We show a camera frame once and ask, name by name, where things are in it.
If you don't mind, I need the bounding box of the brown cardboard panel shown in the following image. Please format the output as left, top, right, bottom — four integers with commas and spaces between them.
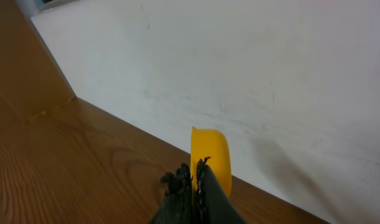
0, 1, 74, 135

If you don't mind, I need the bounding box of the yellow measuring scoop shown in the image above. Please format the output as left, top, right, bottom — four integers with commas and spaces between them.
190, 127, 232, 197

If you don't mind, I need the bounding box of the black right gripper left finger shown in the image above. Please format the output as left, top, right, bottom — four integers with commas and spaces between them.
149, 163, 193, 224

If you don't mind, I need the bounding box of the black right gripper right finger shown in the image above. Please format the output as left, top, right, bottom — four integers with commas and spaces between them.
195, 157, 246, 224

